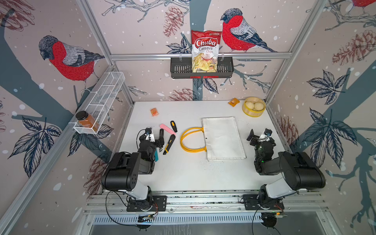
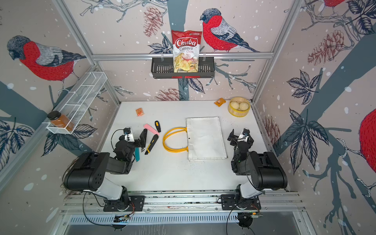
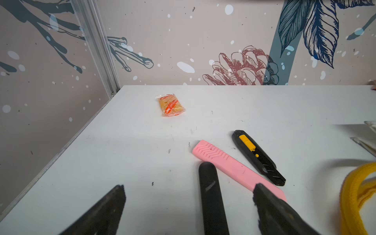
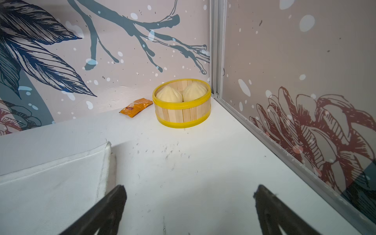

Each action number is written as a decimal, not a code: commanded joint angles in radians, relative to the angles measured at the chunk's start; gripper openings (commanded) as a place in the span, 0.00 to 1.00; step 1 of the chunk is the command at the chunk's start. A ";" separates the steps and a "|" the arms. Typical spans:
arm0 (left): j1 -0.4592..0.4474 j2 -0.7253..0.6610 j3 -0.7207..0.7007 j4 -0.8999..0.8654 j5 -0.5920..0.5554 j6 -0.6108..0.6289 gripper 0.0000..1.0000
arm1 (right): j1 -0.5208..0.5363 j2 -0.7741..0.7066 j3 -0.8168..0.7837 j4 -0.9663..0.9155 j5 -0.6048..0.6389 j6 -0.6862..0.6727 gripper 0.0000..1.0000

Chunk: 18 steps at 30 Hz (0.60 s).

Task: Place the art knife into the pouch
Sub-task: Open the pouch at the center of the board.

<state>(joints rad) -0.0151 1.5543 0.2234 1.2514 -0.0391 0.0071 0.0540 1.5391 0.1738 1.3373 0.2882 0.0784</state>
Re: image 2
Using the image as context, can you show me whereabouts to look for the Chuba cassava chips bag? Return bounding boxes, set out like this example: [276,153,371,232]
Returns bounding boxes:
[171,30,202,72]

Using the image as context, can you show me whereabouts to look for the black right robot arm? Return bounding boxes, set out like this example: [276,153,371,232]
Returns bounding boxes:
[228,128,288,202]

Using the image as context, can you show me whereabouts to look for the small black yellow art knife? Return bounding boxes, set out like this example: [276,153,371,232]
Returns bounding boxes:
[155,120,161,133]

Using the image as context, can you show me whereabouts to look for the orange snack packet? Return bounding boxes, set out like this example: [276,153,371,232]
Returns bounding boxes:
[136,108,145,117]

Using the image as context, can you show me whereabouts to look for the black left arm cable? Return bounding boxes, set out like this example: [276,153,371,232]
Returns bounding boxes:
[110,128,125,153]

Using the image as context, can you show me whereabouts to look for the orange sauce jar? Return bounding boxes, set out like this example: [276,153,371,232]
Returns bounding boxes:
[47,111,74,132]

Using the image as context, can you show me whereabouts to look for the pink art knife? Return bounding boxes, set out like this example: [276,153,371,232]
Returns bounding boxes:
[144,124,160,136]

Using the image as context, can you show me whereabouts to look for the yellow bamboo steamer basket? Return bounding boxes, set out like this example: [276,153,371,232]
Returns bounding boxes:
[228,97,250,118]

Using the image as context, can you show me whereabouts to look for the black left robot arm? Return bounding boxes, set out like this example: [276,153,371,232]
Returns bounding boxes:
[63,135,145,211]

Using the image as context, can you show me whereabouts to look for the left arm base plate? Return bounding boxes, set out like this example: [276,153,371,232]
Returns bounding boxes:
[103,195,146,212]

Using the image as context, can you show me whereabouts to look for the black wire wall basket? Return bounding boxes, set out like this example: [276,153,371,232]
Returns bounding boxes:
[151,57,215,79]

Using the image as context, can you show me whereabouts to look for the orange sachet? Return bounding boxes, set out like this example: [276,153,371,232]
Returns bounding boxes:
[214,98,226,107]

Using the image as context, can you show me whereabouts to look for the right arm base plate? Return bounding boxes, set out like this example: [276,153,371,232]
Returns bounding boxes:
[217,194,261,211]

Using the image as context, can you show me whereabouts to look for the white tote pouch yellow handles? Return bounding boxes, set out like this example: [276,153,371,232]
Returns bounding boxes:
[162,117,228,161]

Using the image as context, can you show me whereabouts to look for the white steamed bun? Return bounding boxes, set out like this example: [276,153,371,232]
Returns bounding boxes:
[239,102,249,111]
[230,101,240,110]

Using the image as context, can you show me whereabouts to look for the aluminium rail frame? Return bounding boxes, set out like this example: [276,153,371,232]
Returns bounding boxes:
[57,191,309,230]

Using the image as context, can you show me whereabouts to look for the large yellow black utility knife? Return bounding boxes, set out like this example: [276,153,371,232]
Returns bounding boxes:
[145,134,159,155]

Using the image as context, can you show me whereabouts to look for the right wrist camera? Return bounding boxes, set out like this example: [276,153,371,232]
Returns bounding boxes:
[238,128,250,140]

